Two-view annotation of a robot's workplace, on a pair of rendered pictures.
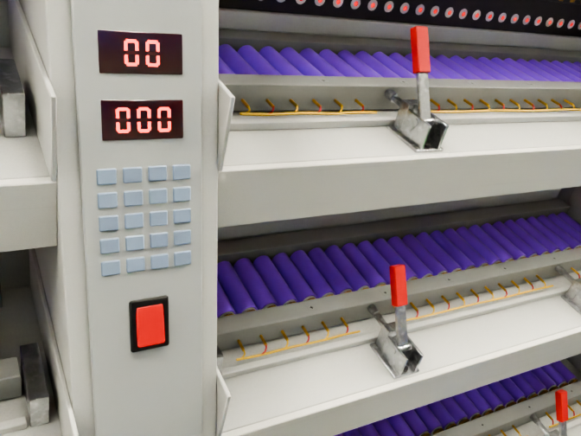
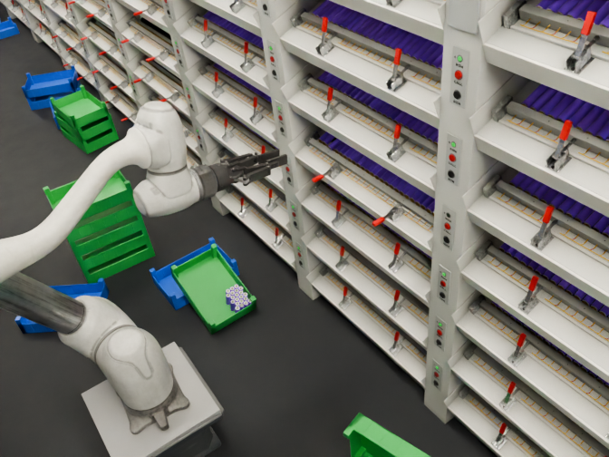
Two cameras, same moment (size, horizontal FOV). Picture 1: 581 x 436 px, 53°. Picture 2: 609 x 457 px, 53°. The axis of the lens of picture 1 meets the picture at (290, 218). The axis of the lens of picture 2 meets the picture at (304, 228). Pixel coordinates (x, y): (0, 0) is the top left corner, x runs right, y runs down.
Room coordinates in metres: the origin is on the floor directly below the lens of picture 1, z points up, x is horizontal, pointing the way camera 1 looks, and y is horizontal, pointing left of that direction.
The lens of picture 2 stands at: (-0.03, -0.98, 1.77)
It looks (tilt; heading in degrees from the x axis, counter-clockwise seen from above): 41 degrees down; 89
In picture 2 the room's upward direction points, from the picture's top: 7 degrees counter-clockwise
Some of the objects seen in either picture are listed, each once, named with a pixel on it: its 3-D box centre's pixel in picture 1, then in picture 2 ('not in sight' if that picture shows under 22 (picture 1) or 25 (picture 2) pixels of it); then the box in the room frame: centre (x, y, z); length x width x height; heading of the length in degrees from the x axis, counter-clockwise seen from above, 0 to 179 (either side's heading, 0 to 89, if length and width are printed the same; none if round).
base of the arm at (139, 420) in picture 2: not in sight; (152, 397); (-0.51, 0.12, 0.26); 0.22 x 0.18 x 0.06; 113
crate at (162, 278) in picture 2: not in sight; (194, 272); (-0.46, 0.86, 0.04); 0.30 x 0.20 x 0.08; 30
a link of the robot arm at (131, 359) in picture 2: not in sight; (134, 363); (-0.53, 0.15, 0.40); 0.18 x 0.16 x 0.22; 127
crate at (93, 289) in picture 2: not in sight; (63, 305); (-0.98, 0.78, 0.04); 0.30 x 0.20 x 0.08; 174
